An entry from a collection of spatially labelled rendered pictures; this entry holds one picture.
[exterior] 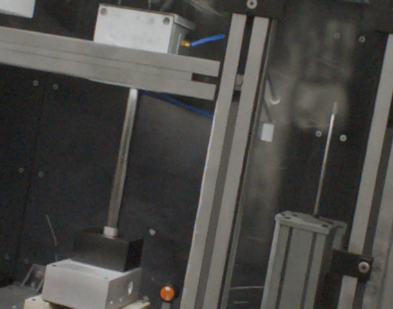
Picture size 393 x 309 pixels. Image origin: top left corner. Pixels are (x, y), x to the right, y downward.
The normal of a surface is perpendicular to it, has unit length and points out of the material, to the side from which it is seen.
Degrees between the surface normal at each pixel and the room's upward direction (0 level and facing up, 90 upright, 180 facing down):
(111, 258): 90
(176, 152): 90
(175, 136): 90
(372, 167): 90
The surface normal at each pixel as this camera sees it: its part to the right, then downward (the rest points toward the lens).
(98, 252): -0.30, 0.00
